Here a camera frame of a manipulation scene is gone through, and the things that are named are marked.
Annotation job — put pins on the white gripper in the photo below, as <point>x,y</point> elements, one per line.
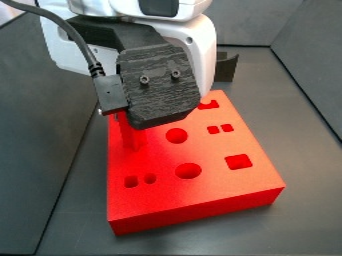
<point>194,35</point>

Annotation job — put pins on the red star-profile bar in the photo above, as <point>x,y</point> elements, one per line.
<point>134,138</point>

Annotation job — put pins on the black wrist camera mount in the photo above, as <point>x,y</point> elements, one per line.
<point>157,92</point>

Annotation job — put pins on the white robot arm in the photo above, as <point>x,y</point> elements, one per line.
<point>131,9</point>

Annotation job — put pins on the black curved fixture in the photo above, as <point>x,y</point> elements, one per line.
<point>226,66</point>

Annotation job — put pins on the red block with shaped holes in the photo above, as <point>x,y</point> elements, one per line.
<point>201,168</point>

